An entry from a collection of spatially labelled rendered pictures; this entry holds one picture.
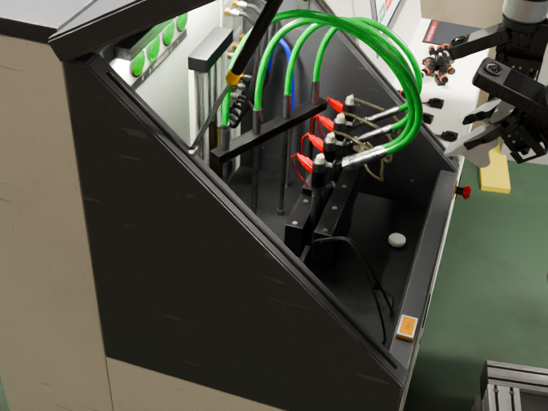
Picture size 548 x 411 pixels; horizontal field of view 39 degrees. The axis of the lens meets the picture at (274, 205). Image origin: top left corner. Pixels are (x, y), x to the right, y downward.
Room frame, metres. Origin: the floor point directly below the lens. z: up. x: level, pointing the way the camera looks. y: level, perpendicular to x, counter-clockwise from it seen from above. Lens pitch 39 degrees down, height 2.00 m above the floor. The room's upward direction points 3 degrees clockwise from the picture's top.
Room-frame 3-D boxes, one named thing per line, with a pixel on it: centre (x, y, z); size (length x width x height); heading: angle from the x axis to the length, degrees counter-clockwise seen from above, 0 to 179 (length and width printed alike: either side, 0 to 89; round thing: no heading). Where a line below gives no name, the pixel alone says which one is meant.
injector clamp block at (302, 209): (1.37, -0.12, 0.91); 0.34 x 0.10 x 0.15; 163
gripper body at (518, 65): (1.28, -0.43, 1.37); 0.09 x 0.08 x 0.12; 73
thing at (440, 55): (1.92, -0.44, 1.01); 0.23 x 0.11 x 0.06; 163
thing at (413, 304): (1.19, -0.31, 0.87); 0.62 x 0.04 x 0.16; 163
